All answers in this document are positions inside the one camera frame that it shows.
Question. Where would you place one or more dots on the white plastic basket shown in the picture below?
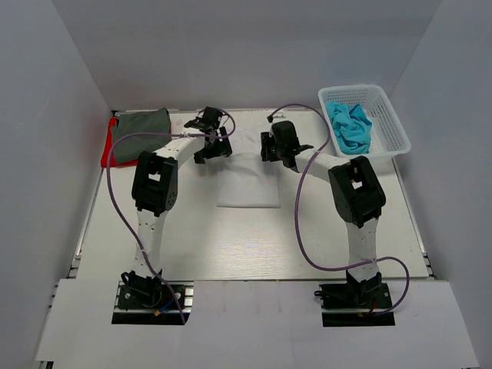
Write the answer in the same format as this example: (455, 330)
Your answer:
(388, 137)

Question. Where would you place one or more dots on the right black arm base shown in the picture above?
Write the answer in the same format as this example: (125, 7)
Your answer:
(340, 307)

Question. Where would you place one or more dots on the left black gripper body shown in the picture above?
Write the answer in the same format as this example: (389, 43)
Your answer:
(222, 131)

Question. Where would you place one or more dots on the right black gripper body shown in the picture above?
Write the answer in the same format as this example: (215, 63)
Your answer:
(279, 149)

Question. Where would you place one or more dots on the folded grey t-shirt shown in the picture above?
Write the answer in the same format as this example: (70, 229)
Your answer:
(156, 122)

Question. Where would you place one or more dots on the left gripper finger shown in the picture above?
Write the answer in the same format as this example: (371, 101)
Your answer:
(219, 148)
(200, 157)

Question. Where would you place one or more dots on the crumpled cyan t-shirt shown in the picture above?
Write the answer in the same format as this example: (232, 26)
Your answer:
(351, 127)

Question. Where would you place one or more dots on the white t-shirt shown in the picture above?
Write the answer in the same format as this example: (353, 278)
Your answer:
(244, 180)

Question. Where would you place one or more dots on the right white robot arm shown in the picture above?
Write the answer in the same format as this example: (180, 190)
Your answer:
(358, 200)

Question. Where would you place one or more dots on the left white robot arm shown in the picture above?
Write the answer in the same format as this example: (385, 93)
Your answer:
(155, 191)

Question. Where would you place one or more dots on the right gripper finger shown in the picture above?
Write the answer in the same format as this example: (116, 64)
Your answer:
(265, 139)
(267, 155)

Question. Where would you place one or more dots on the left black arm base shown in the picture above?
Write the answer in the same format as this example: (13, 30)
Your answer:
(147, 301)

